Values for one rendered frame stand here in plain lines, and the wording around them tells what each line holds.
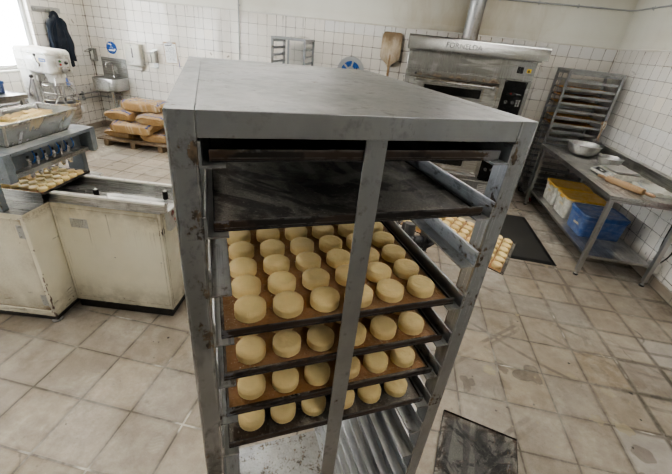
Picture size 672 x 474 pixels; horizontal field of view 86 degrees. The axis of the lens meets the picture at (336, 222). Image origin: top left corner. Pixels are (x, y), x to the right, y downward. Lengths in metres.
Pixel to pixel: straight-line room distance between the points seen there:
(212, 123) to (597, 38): 6.21
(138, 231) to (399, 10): 4.69
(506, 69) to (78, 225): 4.58
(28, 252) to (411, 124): 2.59
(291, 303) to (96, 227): 2.20
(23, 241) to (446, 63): 4.42
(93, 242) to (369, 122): 2.47
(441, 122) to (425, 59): 4.47
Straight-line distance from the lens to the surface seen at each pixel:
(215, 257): 0.58
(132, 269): 2.75
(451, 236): 0.69
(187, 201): 0.44
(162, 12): 7.13
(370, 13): 6.00
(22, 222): 2.71
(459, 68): 4.99
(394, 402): 0.86
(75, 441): 2.45
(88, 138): 3.08
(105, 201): 2.58
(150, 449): 2.29
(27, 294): 3.07
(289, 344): 0.66
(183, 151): 0.42
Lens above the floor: 1.90
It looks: 27 degrees down
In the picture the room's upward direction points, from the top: 6 degrees clockwise
